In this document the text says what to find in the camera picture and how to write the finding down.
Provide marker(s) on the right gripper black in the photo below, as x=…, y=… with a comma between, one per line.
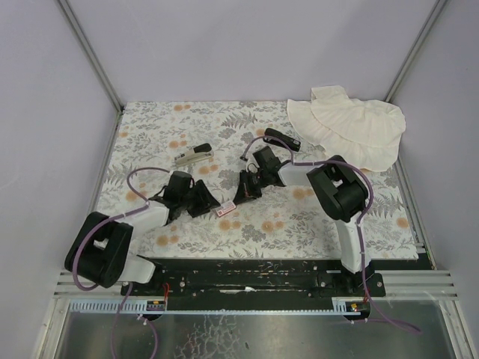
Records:
x=253, y=183

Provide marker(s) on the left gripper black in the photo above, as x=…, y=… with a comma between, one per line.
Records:
x=191, y=198

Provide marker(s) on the red white staple box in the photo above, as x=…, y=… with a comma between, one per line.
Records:
x=225, y=208

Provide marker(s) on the beige and black stapler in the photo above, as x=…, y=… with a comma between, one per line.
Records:
x=196, y=154

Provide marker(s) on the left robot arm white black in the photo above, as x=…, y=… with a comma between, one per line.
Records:
x=100, y=253

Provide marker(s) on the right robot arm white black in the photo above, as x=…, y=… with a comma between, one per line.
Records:
x=342, y=195

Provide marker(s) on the floral patterned table mat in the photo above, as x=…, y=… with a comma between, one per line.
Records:
x=284, y=223

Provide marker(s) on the cream white cloth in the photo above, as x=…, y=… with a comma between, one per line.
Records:
x=366, y=134

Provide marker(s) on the aluminium extrusion crossbar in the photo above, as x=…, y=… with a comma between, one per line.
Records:
x=400, y=285

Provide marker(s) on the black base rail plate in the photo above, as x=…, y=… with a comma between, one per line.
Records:
x=259, y=286

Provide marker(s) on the white slotted cable duct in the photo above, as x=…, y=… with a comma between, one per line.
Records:
x=138, y=306

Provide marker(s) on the left aluminium frame post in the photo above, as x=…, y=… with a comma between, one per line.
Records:
x=81, y=37

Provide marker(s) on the aluminium frame post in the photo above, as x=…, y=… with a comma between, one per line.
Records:
x=81, y=37
x=413, y=53

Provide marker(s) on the right aluminium frame post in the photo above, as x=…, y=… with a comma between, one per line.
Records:
x=413, y=53

